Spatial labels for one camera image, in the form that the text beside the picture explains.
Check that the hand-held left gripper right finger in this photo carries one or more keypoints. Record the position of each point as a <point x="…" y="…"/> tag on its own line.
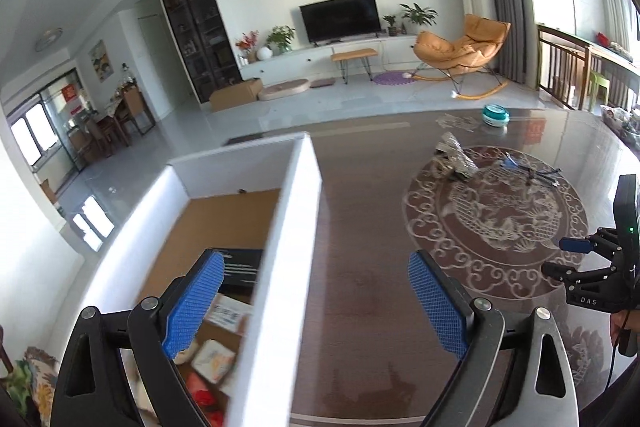
<point x="437" y="302"/>

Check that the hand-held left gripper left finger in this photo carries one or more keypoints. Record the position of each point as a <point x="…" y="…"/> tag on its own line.
<point x="195" y="302"/>

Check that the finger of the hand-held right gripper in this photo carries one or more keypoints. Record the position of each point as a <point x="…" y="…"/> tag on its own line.
<point x="575" y="244"/>
<point x="560" y="274"/>

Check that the black cardboard box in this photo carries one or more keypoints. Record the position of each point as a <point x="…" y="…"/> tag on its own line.
<point x="242" y="267"/>

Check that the white printed packet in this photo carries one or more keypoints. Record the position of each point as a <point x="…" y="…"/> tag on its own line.
<point x="214" y="361"/>

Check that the red sachet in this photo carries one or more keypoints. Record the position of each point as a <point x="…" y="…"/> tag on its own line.
<point x="202" y="394"/>

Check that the white storage container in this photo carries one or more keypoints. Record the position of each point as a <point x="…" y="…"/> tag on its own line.
<point x="285" y="232"/>

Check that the teal round container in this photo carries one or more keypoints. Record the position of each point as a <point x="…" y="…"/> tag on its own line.
<point x="496" y="116"/>

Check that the person's right hand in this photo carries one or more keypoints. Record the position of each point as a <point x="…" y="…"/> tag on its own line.
<point x="620" y="324"/>

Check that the green plastic stool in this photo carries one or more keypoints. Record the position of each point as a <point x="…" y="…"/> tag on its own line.
<point x="599" y="89"/>

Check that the silver foil packet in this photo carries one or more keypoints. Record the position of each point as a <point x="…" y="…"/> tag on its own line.
<point x="457" y="152"/>

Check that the wooden slatted chair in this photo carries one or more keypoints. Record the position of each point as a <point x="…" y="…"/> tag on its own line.
<point x="562" y="67"/>

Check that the floral chair cushion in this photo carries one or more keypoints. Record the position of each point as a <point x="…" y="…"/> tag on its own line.
<point x="30" y="382"/>

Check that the brown cardboard box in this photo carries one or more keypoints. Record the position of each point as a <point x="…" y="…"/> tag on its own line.
<point x="235" y="96"/>

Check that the orange rocking chair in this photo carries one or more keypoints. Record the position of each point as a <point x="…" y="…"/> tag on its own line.
<point x="460" y="52"/>

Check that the purple round mat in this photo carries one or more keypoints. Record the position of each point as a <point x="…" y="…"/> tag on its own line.
<point x="394" y="79"/>

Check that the beige pet bed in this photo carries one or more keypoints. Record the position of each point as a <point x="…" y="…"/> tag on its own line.
<point x="283" y="90"/>

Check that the grey floor mat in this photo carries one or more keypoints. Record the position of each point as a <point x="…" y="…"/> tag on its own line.
<point x="323" y="83"/>

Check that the white round vase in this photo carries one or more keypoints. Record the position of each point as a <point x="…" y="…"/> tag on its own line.
<point x="264" y="53"/>

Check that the wooden bench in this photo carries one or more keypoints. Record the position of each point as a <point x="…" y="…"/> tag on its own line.
<point x="354" y="54"/>

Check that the white television cabinet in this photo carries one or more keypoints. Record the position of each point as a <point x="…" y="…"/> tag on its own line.
<point x="300" y="62"/>

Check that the red flower arrangement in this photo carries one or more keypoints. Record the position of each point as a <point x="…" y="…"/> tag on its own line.
<point x="247" y="44"/>

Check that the dark glass display cabinet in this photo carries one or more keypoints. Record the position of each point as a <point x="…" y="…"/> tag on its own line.
<point x="197" y="27"/>

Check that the bushy green potted plant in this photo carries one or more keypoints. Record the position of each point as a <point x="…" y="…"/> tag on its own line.
<point x="281" y="38"/>

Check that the large leafy potted plant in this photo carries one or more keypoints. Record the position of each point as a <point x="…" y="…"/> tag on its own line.
<point x="419" y="14"/>

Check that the small potted plant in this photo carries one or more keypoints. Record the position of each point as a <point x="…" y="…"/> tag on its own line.
<point x="390" y="26"/>

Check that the round ceiling lamp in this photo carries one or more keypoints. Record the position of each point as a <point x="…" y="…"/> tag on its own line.
<point x="49" y="40"/>

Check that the black television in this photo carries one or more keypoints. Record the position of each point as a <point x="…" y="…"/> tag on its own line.
<point x="340" y="18"/>

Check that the framed wall painting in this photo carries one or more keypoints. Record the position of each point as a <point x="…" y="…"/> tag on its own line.
<point x="100" y="60"/>

